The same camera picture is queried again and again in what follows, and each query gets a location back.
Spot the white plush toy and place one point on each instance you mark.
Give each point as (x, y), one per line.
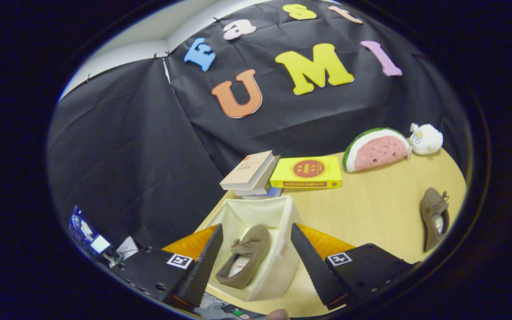
(426, 138)

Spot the white flat box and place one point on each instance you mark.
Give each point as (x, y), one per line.
(127, 247)

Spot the white book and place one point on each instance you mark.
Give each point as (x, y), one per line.
(251, 192)

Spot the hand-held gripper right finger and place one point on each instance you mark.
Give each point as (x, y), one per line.
(314, 266)

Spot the beige cover book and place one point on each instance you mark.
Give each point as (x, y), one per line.
(247, 171)

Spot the yellow book with red circle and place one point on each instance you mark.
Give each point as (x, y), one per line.
(306, 172)

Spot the beige fabric storage box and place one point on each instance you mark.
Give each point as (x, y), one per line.
(278, 266)

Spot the blue book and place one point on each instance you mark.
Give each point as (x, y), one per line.
(276, 192)

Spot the brown suede shoe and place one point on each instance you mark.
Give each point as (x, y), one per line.
(431, 209)
(249, 249)

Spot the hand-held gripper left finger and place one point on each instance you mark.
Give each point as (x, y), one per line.
(200, 271)

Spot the watermelon slice plush toy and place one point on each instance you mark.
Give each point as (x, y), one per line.
(376, 151)

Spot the computer monitor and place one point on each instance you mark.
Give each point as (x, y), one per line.
(88, 231)

